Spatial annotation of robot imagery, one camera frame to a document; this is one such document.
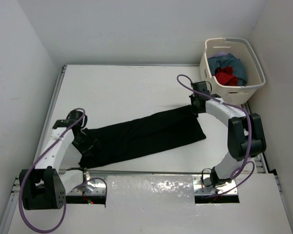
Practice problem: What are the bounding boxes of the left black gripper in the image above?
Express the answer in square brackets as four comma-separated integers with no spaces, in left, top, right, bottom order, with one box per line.
[73,128,100,156]

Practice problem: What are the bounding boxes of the black t shirt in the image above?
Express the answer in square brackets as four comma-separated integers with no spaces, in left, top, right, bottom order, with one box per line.
[78,105,206,168]

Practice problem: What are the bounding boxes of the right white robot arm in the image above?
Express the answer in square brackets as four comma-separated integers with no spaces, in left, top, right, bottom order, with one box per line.
[190,81,267,187]

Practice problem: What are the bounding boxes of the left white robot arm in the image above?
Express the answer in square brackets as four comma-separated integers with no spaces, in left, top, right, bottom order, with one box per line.
[19,108,97,210]

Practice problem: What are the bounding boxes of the red shirt in basket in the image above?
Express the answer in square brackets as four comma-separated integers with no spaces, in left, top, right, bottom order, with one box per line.
[214,66,238,86]

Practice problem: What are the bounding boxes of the cream laundry basket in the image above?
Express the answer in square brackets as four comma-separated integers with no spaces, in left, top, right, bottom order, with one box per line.
[200,38,266,105]

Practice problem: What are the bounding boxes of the blue shirt in basket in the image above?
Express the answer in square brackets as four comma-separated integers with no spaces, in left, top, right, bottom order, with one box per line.
[208,53,248,86]

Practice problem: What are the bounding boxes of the lilac cloth in basket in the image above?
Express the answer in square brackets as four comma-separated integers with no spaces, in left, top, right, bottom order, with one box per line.
[213,52,228,57]

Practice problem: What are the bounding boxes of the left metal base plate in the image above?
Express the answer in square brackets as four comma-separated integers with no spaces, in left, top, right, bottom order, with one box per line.
[67,178,106,196]

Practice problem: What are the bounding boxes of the metal base plate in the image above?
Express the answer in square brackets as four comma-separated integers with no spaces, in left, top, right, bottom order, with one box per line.
[192,174,238,196]
[67,178,106,196]

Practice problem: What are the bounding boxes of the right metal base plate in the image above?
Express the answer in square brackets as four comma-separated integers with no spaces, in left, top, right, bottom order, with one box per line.
[192,174,238,196]

